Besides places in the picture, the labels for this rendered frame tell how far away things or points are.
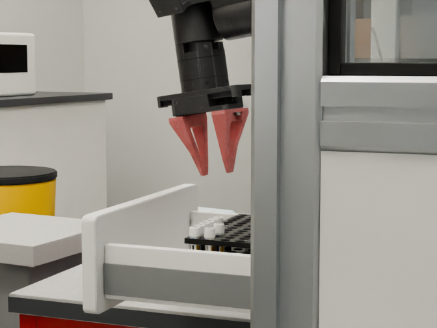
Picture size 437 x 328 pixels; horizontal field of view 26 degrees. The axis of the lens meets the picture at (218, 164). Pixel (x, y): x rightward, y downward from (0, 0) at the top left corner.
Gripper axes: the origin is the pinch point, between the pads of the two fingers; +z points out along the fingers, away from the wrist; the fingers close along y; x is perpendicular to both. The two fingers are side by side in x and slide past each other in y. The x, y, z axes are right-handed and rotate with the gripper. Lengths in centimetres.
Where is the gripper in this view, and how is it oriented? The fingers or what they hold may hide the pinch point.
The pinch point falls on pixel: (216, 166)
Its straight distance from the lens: 112.0
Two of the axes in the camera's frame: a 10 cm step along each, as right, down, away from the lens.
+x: 4.0, -1.0, 9.1
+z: 1.4, 9.9, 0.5
